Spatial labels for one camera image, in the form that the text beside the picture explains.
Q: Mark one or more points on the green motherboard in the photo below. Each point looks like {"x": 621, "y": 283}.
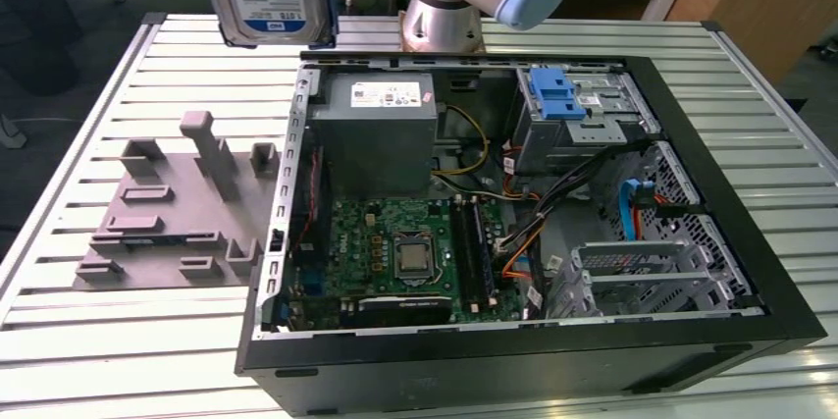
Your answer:
{"x": 357, "y": 242}

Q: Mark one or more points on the blue drive latch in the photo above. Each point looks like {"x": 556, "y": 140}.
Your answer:
{"x": 557, "y": 92}

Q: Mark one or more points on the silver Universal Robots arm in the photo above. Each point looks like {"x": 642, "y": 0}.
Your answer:
{"x": 439, "y": 16}

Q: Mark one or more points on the silver CPU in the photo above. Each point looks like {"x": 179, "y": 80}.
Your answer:
{"x": 414, "y": 258}

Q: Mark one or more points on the black graphics card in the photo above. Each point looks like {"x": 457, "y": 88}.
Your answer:
{"x": 399, "y": 311}

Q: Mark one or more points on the black open PC case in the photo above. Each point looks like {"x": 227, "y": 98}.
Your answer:
{"x": 524, "y": 350}

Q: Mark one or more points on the metal optical drive cage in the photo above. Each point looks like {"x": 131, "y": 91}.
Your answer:
{"x": 544, "y": 144}

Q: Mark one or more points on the metal disk bay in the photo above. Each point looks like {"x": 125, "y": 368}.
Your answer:
{"x": 642, "y": 279}

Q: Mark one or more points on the CPU socket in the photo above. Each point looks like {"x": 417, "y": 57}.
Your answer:
{"x": 394, "y": 267}

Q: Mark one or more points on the grey power supply unit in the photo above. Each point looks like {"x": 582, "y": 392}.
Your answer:
{"x": 373, "y": 154}

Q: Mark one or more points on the black RAM slot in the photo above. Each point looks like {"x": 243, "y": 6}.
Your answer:
{"x": 464, "y": 252}

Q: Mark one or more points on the grey parts rack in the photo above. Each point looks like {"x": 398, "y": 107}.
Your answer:
{"x": 177, "y": 242}

